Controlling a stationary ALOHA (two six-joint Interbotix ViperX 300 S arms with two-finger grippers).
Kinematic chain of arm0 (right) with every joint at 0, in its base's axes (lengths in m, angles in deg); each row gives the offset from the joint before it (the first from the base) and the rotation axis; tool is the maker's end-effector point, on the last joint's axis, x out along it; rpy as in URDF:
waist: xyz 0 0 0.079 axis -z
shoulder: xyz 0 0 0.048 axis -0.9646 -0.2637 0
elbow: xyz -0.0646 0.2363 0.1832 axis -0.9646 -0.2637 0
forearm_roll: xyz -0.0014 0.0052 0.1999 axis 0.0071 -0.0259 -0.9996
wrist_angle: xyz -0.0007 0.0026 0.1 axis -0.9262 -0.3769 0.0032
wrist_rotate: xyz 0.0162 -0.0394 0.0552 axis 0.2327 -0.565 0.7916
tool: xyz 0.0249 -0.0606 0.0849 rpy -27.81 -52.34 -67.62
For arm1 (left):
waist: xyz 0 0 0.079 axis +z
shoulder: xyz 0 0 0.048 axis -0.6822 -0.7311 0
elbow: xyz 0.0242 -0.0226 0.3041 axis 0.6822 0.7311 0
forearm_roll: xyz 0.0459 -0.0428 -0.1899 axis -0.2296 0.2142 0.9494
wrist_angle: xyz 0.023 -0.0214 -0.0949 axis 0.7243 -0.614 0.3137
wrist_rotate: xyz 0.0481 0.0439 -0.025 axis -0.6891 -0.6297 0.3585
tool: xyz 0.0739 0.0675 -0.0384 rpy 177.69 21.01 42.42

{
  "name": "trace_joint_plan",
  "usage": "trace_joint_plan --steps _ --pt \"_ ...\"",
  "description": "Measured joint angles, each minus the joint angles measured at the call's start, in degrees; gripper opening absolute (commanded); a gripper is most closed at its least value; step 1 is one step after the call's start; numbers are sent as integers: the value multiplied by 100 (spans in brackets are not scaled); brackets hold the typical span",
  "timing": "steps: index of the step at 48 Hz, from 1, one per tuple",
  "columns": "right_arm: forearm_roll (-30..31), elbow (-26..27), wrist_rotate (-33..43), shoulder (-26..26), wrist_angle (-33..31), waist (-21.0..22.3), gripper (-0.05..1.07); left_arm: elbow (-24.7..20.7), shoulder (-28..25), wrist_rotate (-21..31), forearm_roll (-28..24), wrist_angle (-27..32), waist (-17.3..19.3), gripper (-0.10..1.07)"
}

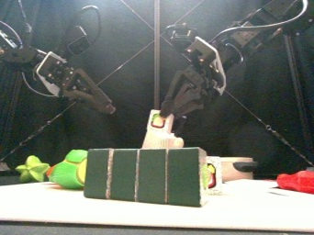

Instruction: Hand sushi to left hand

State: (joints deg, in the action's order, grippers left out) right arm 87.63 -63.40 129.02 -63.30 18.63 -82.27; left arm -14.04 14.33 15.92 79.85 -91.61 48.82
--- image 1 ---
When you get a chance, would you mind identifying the dark green rectangular box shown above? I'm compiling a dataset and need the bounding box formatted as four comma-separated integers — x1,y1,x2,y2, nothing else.
83,147,209,208

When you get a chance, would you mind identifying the light green star toy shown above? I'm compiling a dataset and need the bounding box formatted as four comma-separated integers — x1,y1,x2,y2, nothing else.
15,154,53,184

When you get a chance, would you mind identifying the green round toy fruit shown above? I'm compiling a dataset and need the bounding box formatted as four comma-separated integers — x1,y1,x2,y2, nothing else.
46,149,90,190

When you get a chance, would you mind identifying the red toy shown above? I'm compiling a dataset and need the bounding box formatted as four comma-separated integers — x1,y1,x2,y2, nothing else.
277,170,314,195

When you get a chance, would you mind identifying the white flat board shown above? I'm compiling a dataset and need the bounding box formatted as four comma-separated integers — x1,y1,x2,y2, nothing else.
0,178,314,233

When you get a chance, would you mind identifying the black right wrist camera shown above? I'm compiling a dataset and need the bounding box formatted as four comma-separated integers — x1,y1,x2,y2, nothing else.
165,23,200,48

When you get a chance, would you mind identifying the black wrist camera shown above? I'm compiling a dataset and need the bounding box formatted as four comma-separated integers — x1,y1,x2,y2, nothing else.
165,23,200,48
66,25,93,57

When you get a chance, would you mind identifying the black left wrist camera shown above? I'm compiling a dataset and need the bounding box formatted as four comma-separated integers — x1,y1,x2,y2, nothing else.
66,25,93,57

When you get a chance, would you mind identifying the diagonal frame brace wire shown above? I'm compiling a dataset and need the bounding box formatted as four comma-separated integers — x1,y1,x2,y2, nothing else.
0,0,206,162
118,0,314,168

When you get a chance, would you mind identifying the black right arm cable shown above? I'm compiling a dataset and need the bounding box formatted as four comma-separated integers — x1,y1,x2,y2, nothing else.
212,0,310,42

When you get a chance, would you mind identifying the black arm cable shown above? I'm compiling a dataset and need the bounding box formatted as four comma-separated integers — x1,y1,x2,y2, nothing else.
75,5,102,47
212,0,310,42

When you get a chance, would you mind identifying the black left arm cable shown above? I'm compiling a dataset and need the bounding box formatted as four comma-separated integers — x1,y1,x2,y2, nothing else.
75,5,102,47

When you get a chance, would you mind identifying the white pot black handle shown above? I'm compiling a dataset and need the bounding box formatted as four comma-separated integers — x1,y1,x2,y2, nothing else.
220,156,261,183

